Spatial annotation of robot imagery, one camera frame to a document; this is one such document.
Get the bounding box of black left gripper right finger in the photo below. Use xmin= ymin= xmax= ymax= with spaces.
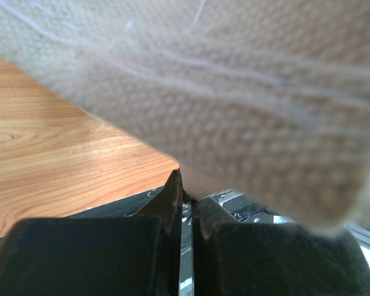
xmin=191 ymin=197 xmax=370 ymax=295

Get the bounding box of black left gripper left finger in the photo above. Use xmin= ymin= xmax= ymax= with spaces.
xmin=0 ymin=170 xmax=183 ymax=295

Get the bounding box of cream canvas tote bag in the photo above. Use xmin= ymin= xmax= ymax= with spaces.
xmin=0 ymin=1 xmax=370 ymax=234

